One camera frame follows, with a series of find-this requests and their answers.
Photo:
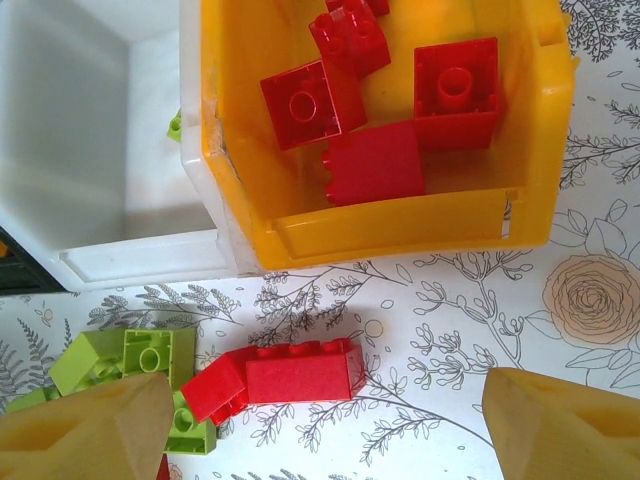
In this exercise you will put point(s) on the floral table cover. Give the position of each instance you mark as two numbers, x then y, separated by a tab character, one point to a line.
425	325

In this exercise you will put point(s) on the white plastic bin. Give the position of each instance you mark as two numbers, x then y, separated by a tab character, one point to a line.
150	255

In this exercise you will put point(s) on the orange plastic bin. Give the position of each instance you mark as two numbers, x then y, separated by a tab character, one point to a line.
400	230

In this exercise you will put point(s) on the black plastic bin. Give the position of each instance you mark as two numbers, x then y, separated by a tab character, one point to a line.
20	280

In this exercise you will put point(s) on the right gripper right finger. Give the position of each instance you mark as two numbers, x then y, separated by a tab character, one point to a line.
575	440

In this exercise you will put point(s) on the long red lego brick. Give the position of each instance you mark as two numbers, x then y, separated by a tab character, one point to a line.
305	380

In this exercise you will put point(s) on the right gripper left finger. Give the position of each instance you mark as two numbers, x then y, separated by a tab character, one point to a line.
75	440

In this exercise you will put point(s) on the green lego brick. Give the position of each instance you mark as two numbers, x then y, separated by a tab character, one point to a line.
30	400
150	360
192	435
175	127
82	357

